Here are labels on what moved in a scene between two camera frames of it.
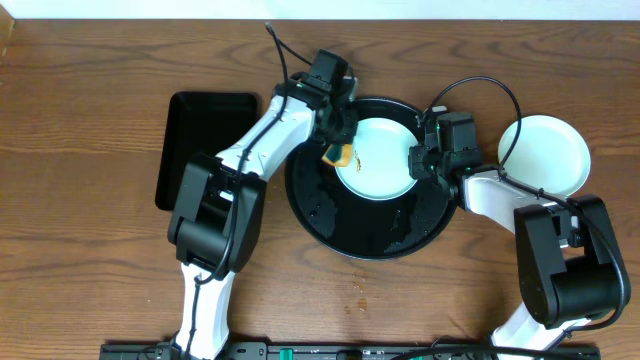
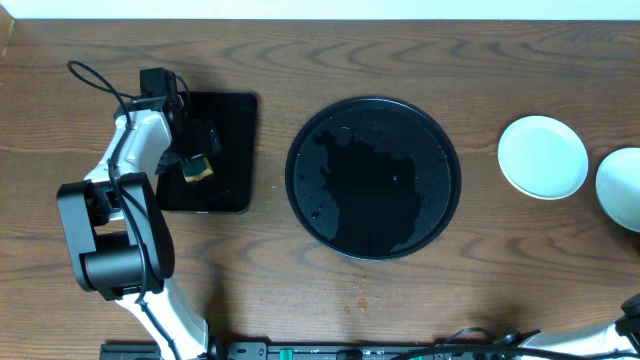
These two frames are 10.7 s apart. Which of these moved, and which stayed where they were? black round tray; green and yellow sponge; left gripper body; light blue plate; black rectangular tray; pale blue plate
Moved: left gripper body; pale blue plate; green and yellow sponge
Stayed: black round tray; light blue plate; black rectangular tray
